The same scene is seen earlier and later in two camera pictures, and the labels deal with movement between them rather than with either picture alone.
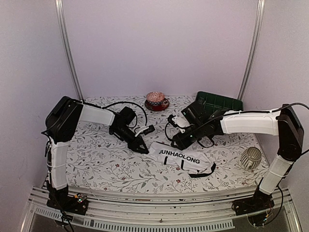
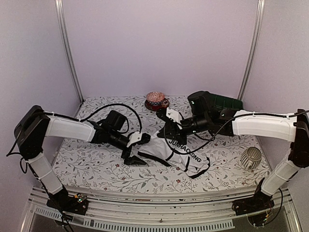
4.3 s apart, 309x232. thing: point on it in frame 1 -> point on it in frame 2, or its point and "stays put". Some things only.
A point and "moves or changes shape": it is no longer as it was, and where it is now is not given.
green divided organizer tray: (212, 102) stays put
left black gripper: (136, 144) -> (131, 160)
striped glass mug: (251, 158) stays put
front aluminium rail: (106, 212) stays put
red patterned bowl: (155, 98) stays put
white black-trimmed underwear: (194, 163) moves or changes shape
